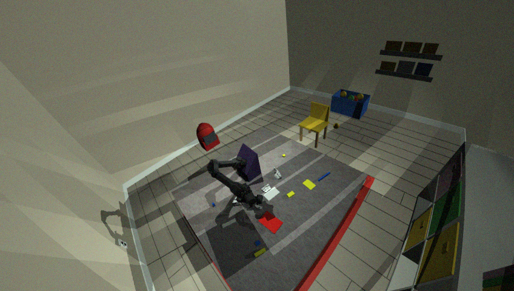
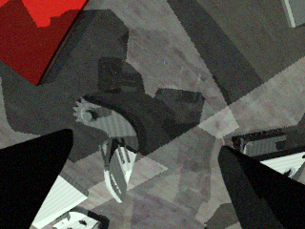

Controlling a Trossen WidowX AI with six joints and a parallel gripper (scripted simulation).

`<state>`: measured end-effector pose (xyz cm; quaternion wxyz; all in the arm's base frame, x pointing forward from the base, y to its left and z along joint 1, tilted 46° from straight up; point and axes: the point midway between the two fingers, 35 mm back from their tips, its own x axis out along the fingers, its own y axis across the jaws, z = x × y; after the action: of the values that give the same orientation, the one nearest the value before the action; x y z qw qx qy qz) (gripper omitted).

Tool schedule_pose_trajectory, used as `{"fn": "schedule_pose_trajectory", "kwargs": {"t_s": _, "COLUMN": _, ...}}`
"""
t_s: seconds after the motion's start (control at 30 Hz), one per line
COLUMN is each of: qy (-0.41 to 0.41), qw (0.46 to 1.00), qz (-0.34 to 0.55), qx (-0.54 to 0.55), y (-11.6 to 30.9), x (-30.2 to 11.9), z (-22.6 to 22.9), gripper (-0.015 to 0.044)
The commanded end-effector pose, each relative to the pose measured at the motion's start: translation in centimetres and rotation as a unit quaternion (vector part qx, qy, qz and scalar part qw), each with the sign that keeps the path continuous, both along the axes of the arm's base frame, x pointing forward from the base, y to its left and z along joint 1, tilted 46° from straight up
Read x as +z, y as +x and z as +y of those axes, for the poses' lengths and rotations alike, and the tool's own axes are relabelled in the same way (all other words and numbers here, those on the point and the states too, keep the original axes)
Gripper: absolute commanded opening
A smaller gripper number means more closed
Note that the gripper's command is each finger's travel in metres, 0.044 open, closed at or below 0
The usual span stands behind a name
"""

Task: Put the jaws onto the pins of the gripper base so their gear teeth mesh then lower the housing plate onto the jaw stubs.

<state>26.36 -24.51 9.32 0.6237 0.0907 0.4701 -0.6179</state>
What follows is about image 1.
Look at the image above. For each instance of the pale grey flat bar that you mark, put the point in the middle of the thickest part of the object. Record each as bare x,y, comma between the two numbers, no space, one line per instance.
229,223

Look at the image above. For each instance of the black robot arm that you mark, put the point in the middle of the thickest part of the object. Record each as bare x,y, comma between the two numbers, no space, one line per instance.
248,198

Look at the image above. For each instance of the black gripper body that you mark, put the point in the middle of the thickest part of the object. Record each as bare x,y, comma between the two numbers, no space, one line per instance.
258,197

